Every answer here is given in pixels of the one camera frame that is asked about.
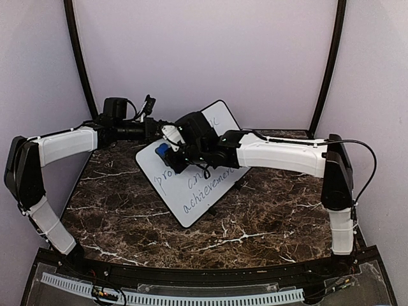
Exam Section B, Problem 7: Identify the black frame post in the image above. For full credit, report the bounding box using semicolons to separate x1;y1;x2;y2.
63;0;98;115
307;0;347;139

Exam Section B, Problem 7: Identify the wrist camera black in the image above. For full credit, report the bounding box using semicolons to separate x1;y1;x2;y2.
175;112;218;145
103;97;128;119

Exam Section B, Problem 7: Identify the white whiteboard with black frame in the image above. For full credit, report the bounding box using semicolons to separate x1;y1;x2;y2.
135;100;248;228

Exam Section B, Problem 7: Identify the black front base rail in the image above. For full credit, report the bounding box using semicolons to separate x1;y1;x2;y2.
34;247;380;293

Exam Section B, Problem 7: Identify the white slotted cable duct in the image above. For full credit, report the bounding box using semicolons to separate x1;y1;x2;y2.
40;272;304;305

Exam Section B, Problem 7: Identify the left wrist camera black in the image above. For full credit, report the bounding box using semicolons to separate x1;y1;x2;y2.
103;97;128;119

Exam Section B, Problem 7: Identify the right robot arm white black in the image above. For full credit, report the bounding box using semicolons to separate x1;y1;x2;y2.
158;125;354;277

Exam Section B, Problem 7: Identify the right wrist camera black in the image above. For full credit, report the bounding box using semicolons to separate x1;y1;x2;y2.
175;112;218;145

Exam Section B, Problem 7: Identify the right black frame post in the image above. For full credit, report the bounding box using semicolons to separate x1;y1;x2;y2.
307;0;347;139

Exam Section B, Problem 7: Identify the left black frame post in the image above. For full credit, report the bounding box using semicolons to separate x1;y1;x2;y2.
63;0;98;115

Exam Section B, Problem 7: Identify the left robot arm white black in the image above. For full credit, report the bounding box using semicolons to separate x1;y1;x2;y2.
4;117;159;278

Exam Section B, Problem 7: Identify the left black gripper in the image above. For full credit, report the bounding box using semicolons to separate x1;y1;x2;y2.
115;117;162;144

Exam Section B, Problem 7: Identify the blue whiteboard eraser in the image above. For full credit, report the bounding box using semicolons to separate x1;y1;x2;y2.
155;143;170;157

